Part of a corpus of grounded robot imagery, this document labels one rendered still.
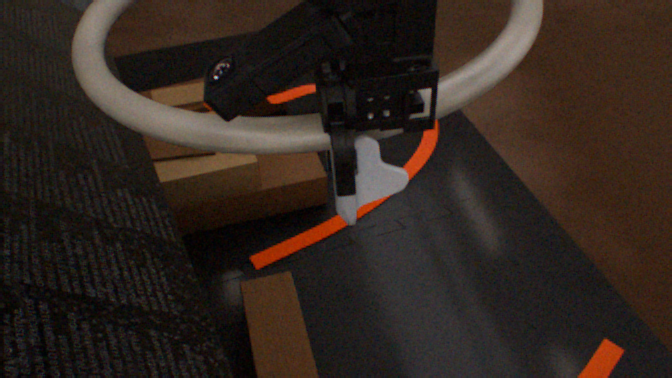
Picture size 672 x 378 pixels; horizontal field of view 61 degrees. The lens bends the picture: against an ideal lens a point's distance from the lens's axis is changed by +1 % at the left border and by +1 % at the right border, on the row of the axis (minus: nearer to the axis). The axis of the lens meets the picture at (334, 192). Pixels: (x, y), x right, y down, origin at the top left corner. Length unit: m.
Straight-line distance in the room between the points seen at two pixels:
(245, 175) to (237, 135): 1.03
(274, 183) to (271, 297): 0.37
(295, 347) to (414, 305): 0.35
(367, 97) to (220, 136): 0.13
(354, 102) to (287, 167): 1.19
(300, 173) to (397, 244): 0.33
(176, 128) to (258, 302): 0.86
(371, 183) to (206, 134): 0.14
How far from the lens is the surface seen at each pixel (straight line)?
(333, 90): 0.39
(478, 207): 1.67
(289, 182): 1.53
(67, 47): 1.07
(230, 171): 1.46
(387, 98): 0.41
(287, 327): 1.25
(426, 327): 1.41
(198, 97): 1.87
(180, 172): 1.47
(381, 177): 0.45
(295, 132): 0.44
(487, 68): 0.50
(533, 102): 2.12
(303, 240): 1.54
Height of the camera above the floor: 1.21
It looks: 46 degrees down
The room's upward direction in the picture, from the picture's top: straight up
